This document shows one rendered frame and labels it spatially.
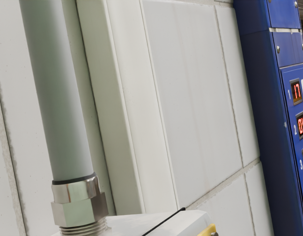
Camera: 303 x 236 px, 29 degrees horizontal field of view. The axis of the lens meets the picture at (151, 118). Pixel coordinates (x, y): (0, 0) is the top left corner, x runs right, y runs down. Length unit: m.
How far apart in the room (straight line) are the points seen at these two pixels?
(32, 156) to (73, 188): 0.05
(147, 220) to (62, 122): 0.06
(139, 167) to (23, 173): 0.08
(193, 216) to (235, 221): 0.25
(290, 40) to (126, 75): 0.36
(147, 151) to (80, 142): 0.11
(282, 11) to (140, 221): 0.42
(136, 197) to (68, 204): 0.09
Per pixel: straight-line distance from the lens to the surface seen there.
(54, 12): 0.23
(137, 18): 0.34
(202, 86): 0.47
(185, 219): 0.25
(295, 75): 0.65
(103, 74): 0.31
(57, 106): 0.22
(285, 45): 0.63
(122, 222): 0.26
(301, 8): 0.93
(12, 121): 0.26
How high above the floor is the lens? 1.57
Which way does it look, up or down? 3 degrees down
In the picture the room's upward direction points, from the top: 10 degrees counter-clockwise
